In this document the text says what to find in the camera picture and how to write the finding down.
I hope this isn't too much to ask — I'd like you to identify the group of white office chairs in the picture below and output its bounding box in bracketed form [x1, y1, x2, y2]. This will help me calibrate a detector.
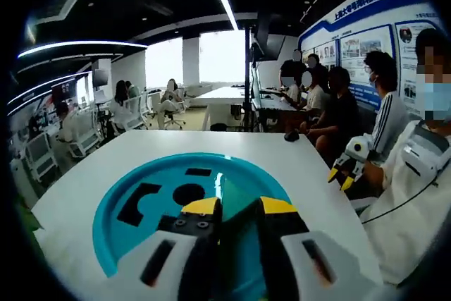
[24, 91, 187, 182]

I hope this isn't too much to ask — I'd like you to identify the ceiling air conditioner unit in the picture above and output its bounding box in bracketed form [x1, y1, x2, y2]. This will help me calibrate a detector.
[26, 0, 89, 27]

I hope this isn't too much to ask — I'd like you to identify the white chest device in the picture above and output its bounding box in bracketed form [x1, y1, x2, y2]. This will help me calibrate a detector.
[400, 121, 451, 184]

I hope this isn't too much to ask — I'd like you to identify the white work desk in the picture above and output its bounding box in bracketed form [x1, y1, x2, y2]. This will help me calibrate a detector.
[250, 85, 300, 129]

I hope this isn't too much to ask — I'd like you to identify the person's right hand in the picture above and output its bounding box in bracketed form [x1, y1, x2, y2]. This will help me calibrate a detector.
[362, 160, 378, 192]

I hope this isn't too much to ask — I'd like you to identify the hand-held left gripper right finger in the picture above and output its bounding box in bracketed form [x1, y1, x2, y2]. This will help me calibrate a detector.
[255, 196, 385, 301]

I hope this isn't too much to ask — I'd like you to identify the wall-hung black television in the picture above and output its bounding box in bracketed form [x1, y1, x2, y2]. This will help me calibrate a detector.
[266, 32, 287, 62]

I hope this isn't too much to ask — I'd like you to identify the black tripod stand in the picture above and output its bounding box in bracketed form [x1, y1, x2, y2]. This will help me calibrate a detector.
[239, 27, 265, 133]

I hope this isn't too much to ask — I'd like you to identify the white table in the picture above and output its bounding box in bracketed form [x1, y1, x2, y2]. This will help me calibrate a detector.
[30, 130, 385, 301]

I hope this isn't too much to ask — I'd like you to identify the teal toy block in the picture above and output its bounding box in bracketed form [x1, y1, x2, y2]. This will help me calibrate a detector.
[215, 173, 266, 244]

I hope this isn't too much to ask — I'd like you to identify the person in white shirt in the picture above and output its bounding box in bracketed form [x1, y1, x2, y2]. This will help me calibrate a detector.
[359, 121, 451, 286]

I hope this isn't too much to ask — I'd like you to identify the wall-mounted monitor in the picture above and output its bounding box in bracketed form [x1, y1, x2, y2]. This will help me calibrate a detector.
[92, 69, 109, 87]

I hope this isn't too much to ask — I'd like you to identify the black screen panel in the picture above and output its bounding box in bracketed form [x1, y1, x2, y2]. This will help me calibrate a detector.
[252, 11, 273, 62]

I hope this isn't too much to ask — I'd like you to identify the white square pillar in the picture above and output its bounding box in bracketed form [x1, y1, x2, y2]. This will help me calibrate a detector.
[91, 58, 113, 104]

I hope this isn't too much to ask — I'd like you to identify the pink toy storage bucket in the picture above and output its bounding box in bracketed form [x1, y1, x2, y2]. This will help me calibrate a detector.
[92, 152, 293, 301]

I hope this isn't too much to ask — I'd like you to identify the red display screen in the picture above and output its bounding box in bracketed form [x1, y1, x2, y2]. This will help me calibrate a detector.
[51, 80, 78, 104]

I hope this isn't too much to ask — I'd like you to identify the white long desk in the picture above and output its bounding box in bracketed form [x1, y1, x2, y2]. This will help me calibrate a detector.
[193, 85, 247, 132]

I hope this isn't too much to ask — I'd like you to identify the thin curved ceiling light strip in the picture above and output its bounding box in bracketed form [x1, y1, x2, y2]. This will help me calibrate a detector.
[6, 70, 93, 106]

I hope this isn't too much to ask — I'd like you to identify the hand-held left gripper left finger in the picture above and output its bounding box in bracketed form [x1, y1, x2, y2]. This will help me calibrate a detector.
[98, 197, 223, 301]

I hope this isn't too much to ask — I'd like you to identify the black device cable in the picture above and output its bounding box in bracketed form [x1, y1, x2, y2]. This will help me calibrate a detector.
[362, 170, 441, 225]

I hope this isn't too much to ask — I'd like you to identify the blue white wall display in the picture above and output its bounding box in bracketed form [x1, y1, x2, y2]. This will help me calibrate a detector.
[297, 0, 445, 118]

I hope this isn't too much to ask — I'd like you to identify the white armrest office chair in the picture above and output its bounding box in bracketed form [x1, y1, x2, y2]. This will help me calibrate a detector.
[350, 197, 378, 216]

